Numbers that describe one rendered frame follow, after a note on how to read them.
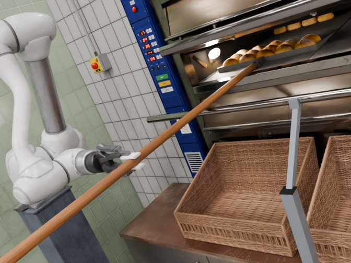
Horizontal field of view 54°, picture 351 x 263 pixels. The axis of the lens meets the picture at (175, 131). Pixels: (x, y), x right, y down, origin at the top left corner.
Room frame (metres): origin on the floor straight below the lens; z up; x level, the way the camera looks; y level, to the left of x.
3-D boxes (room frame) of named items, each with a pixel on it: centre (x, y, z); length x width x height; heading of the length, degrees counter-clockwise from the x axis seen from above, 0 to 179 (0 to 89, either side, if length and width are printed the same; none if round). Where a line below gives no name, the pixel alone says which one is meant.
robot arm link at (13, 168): (1.60, 0.71, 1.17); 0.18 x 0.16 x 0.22; 130
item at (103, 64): (2.23, 0.28, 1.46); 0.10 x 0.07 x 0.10; 45
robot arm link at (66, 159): (1.25, 0.41, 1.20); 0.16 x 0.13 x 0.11; 46
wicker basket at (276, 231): (1.42, -0.21, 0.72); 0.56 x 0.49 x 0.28; 45
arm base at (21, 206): (1.58, 0.74, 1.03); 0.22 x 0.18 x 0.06; 135
